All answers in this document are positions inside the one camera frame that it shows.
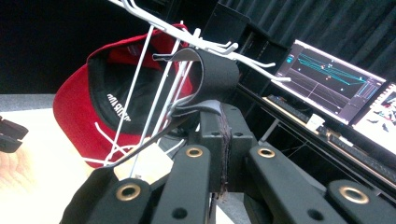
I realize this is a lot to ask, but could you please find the monitor with white screen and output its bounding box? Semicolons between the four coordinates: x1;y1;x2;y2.
350;81;396;157

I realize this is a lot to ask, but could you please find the monitor with blue lines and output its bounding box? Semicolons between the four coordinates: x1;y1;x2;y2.
273;39;388;126

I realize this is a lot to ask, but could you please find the white wire hat rack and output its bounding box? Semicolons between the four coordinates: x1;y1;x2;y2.
83;0;292;180

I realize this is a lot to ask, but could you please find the dark curtain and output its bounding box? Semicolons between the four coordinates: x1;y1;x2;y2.
218;0;396;84

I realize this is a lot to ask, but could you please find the small white box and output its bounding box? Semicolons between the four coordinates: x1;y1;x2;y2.
305;113;327;132

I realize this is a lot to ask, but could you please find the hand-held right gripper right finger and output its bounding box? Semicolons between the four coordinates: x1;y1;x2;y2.
222;104;258;191

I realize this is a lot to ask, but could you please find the dark monitor desk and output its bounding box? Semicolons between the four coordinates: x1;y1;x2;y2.
235;83;396;203

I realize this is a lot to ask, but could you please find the grey sun visor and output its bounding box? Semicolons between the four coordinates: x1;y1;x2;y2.
60;46;241;224

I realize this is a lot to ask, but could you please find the black keyboard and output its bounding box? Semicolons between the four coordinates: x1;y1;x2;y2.
266;93;312;124

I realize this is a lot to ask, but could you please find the red baseball cap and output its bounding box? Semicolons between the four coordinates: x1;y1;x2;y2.
51;21;195;169

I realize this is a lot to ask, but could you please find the black box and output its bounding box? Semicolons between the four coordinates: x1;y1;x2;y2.
202;2;252;45

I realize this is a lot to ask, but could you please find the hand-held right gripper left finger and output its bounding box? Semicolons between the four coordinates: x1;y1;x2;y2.
199;108;225;193

